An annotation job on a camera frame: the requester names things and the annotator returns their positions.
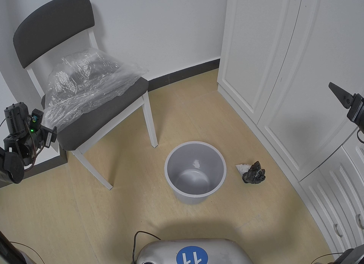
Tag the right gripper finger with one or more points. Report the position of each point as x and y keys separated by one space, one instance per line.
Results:
x=342 y=96

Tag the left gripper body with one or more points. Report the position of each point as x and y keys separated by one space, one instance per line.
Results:
x=49 y=137

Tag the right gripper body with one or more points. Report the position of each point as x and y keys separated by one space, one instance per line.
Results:
x=357 y=112

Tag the clear plastic bag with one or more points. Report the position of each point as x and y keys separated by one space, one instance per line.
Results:
x=85 y=78

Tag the black plastic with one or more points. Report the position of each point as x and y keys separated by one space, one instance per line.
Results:
x=254 y=173

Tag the white printed wrapper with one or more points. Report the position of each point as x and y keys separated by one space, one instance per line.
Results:
x=241 y=167

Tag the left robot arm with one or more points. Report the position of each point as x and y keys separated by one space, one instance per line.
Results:
x=15 y=115

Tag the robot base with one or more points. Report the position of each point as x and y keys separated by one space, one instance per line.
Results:
x=159 y=253

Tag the white trash bin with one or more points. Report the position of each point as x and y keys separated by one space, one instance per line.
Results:
x=196 y=177

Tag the white wardrobe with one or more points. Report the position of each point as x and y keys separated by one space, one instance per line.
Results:
x=284 y=58

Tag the grey and white chair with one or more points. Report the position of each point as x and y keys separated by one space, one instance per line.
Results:
x=54 y=21

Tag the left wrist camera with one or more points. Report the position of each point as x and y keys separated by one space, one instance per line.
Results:
x=36 y=115

